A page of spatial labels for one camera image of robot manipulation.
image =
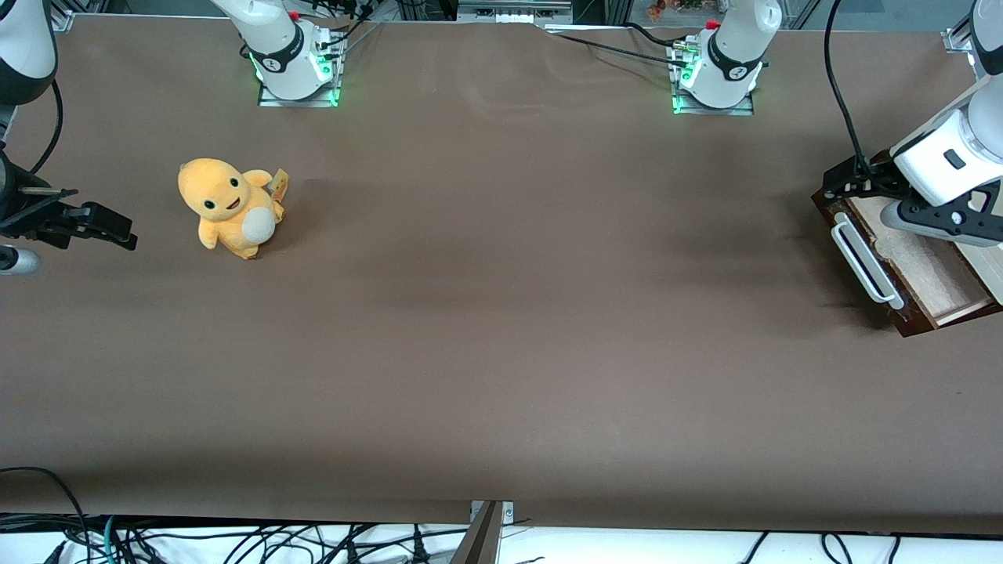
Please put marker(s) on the orange plush toy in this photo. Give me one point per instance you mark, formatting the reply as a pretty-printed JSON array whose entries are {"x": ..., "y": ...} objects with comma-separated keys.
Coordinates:
[{"x": 227, "y": 207}]

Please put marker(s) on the metal corner bracket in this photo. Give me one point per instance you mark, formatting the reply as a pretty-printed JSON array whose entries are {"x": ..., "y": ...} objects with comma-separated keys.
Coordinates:
[
  {"x": 63, "y": 21},
  {"x": 953, "y": 41}
]

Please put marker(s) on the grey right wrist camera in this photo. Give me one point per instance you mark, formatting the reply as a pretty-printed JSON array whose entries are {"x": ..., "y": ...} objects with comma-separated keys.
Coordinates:
[{"x": 16, "y": 260}]

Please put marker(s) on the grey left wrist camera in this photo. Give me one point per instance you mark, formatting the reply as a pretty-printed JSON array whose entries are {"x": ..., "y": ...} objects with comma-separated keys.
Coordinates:
[{"x": 901, "y": 215}]

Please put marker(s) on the cream white cabinet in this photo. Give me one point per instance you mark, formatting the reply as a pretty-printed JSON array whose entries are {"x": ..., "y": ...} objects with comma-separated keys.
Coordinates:
[{"x": 989, "y": 270}]

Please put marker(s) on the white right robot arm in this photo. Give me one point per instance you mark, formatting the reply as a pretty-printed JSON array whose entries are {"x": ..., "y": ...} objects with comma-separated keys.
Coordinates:
[{"x": 278, "y": 47}]

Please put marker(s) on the grey power strip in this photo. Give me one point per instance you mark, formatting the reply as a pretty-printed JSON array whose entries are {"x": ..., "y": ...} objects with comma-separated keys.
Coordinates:
[{"x": 513, "y": 11}]

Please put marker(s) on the dark brown wooden drawer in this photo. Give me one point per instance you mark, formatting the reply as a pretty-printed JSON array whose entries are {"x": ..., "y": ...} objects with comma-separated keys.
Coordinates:
[{"x": 932, "y": 274}]

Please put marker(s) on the brown camera mount post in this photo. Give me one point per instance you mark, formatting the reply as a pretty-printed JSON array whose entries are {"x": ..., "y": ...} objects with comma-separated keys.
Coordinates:
[{"x": 478, "y": 544}]

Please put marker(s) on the brown table cover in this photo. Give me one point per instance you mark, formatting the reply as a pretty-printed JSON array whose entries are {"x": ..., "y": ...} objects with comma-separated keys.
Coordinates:
[{"x": 501, "y": 313}]

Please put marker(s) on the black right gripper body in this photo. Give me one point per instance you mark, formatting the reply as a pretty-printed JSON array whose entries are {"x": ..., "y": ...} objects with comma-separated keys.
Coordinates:
[{"x": 17, "y": 213}]

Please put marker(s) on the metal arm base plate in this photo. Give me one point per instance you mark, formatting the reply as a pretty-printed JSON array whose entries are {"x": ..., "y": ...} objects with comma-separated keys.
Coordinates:
[
  {"x": 713, "y": 111},
  {"x": 298, "y": 102}
]

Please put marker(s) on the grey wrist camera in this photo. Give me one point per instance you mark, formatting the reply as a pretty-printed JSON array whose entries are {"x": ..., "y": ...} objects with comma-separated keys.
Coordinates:
[
  {"x": 16, "y": 260},
  {"x": 901, "y": 215}
]

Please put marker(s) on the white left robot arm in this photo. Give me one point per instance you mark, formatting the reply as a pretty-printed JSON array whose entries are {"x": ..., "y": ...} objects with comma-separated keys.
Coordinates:
[{"x": 729, "y": 55}]

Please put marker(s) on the metal table edge bracket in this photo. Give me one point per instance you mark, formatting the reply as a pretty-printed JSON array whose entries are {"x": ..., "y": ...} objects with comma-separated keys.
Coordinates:
[{"x": 508, "y": 511}]

